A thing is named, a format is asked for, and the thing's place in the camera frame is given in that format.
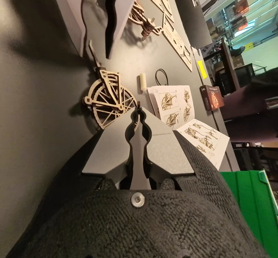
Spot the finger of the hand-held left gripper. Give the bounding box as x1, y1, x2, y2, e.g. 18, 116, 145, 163
96, 0, 144, 59
49, 0, 87, 57

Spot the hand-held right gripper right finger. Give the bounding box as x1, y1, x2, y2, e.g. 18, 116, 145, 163
140, 107, 195, 186

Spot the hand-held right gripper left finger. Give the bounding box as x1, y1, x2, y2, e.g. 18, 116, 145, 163
81, 108, 142, 185

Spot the wooden gear model assembly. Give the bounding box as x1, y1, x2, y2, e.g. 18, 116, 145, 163
128, 0, 163, 40

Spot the wooden bicycle model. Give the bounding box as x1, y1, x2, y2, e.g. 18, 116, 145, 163
84, 40, 140, 130

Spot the cream wax stick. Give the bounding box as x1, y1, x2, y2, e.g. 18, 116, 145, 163
138, 73, 146, 92

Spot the white instruction booklet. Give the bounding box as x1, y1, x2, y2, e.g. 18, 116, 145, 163
147, 85, 230, 169

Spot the black product box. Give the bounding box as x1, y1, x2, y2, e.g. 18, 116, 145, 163
200, 85, 225, 112

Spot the black flat sheet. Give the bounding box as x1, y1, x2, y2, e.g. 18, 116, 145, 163
175, 0, 213, 49

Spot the yellow tape strip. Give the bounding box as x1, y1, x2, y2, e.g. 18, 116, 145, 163
197, 60, 207, 79

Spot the green plastic bin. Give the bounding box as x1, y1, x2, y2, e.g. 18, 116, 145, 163
219, 169, 278, 258

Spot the dark background desk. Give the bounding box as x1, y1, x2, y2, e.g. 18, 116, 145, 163
214, 37, 240, 91

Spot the black monitor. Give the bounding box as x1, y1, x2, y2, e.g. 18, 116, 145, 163
236, 63, 256, 87

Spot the orange lit cabinet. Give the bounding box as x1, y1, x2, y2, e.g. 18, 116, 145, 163
232, 0, 249, 13
234, 16, 248, 31

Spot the black cord loop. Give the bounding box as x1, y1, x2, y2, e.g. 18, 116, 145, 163
155, 68, 169, 86

